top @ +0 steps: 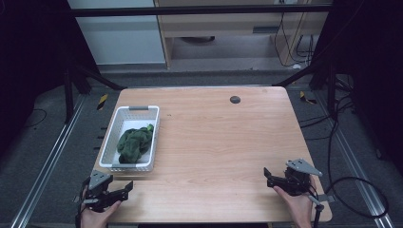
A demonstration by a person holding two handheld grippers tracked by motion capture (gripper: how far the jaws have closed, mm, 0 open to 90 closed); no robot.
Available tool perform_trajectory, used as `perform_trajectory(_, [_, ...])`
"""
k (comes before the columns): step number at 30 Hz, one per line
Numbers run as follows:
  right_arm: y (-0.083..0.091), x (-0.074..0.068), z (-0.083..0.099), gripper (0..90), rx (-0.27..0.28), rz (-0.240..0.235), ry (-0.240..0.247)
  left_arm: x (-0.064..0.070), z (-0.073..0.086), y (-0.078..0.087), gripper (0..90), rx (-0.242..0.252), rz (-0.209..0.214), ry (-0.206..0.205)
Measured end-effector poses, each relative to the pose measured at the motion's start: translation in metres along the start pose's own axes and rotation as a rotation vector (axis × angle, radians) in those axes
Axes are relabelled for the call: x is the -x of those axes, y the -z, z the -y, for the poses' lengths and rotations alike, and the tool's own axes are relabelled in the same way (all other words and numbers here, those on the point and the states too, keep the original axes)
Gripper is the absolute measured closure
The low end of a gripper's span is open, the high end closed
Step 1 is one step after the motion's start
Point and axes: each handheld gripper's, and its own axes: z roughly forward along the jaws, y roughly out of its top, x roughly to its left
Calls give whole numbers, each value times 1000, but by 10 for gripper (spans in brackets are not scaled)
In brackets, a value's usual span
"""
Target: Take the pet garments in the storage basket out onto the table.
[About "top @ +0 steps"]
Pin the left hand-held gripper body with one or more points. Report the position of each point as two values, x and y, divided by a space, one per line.
99 186

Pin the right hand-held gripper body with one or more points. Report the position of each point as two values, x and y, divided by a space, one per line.
298 180

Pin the person's right hand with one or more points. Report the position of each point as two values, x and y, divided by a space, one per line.
297 207

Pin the person's left hand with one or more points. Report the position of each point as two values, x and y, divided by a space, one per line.
95 218

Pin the dark green cloth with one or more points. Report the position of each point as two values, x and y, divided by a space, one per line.
134 144

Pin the white plastic basket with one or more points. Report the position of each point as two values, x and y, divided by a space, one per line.
126 120

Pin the dark round table grommet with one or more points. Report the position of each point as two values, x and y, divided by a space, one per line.
235 99

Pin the yellow black striped tape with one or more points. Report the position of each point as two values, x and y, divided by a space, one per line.
102 102
304 97

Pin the black metal stand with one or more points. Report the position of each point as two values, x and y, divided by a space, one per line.
68 95
331 85

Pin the black curtain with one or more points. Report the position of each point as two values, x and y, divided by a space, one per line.
28 57
374 63

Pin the white cabinet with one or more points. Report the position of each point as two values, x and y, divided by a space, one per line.
120 34

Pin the light wooden desk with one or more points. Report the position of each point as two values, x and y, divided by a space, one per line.
221 23

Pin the aluminium floor rail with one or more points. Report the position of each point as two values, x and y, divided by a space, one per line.
358 171
47 164

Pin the black horizontal frame bar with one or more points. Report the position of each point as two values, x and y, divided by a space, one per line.
190 10

